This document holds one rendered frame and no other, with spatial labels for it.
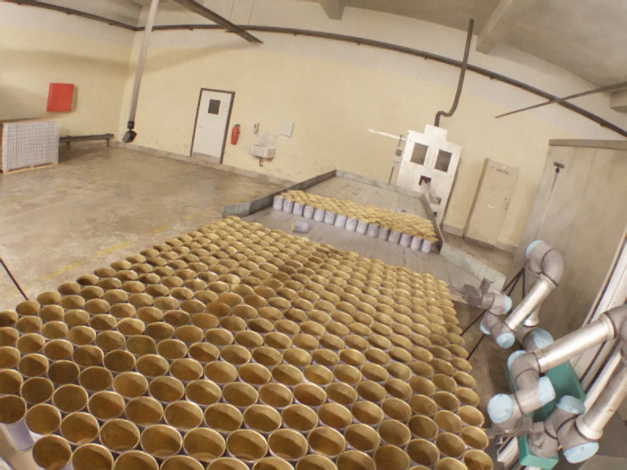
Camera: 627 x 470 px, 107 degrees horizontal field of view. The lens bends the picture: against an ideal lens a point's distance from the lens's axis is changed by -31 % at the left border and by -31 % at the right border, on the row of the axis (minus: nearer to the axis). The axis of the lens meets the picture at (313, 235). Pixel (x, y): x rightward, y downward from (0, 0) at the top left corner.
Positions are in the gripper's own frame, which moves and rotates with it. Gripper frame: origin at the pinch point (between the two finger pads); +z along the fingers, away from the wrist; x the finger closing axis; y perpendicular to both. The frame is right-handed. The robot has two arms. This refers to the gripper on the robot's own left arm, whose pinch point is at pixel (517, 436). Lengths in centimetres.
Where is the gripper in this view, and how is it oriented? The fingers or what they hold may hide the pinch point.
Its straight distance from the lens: 127.3
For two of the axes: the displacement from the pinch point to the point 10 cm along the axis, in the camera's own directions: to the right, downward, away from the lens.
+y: -3.2, 6.3, -7.1
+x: 7.3, -3.1, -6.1
